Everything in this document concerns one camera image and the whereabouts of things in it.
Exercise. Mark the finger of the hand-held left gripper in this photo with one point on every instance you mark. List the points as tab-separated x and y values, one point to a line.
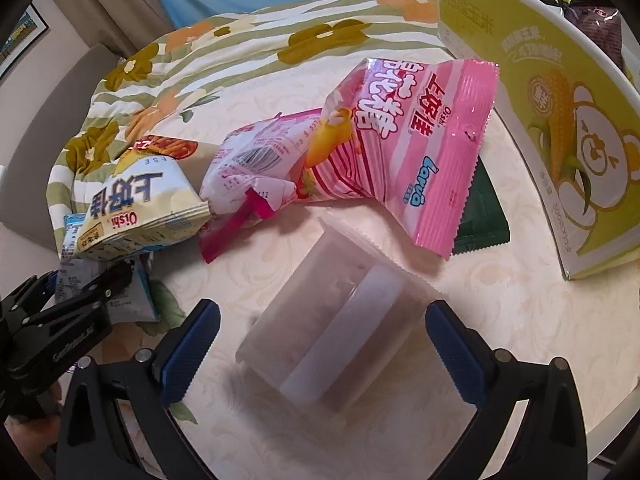
30	290
100	285

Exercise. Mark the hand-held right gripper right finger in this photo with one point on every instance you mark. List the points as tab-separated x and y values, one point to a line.
455	355

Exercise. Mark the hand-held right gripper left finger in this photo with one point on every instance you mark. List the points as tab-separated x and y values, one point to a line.
192	355

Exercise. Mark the blue white snack packet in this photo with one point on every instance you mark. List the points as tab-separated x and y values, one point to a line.
142	296

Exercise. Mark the clear plastic packet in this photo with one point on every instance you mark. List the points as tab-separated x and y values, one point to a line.
320	330

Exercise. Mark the green cardboard box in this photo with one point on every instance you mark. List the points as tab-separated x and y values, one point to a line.
550	110

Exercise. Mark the dark purple snack bag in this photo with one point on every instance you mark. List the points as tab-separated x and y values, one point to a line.
595	30

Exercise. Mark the yellow white chips packet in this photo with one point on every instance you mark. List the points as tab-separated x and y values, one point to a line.
135	210

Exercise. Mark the dark green snack packet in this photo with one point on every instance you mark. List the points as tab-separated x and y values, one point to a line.
485	220

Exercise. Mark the grey headboard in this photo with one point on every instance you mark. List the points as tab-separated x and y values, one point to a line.
45	125

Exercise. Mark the crumpled pink snack packet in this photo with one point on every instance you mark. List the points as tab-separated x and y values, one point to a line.
250	170

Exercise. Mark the pink striped snack packet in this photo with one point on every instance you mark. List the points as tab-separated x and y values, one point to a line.
415	160

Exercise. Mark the floral striped blanket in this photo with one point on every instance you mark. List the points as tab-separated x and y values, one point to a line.
225	60

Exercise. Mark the beige curtain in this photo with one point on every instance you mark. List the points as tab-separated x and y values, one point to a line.
110	5

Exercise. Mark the framed wall picture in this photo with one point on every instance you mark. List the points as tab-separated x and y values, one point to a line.
20	40

